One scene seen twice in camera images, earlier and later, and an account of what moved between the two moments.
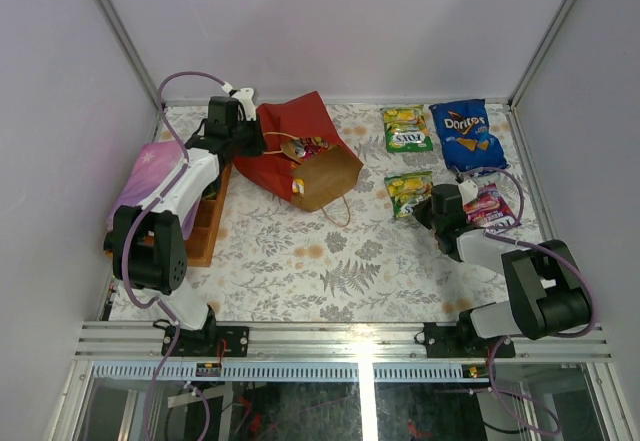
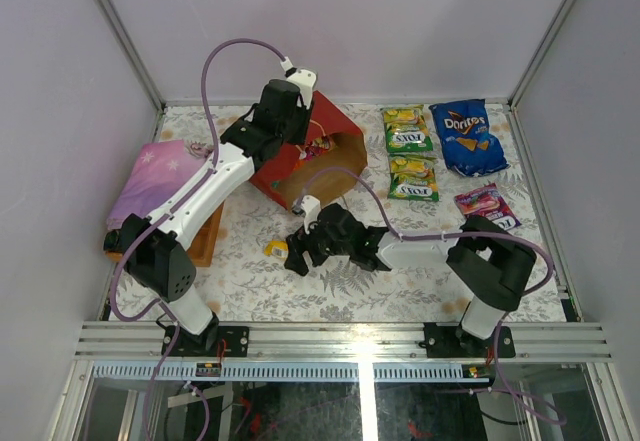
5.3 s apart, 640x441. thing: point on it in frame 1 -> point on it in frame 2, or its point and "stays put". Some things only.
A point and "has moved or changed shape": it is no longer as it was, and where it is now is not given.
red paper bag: x=308 y=160 has moved or changed shape
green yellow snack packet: x=407 y=189 has moved or changed shape
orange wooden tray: x=201 y=243 stays put
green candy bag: x=406 y=129 stays put
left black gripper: x=254 y=136 -> x=298 y=124
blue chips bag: x=466 y=138 stays put
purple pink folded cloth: x=153 y=166 stays put
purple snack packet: x=489 y=210 stays put
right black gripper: x=420 y=211 -> x=299 y=244
